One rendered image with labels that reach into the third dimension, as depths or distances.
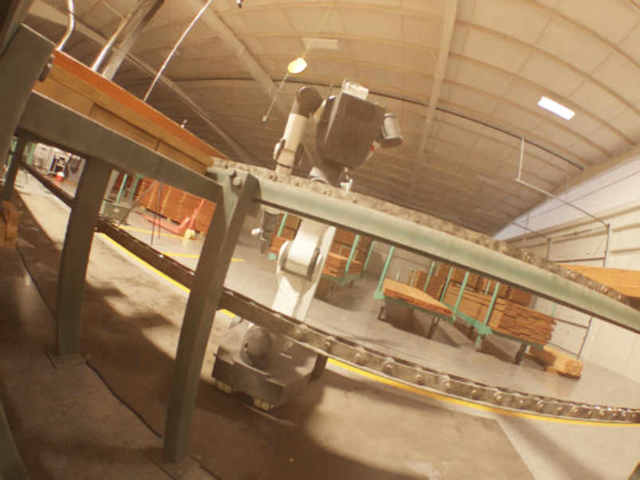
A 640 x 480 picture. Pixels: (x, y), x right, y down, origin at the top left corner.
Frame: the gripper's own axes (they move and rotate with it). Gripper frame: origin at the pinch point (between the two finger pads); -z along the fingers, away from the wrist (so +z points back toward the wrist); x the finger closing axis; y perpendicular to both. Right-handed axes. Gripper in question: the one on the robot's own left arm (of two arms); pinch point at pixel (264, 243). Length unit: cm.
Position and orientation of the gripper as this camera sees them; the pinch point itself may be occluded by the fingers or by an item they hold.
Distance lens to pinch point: 145.8
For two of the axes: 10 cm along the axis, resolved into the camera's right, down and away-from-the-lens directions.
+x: -1.1, -5.0, 8.6
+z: 3.1, -8.4, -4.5
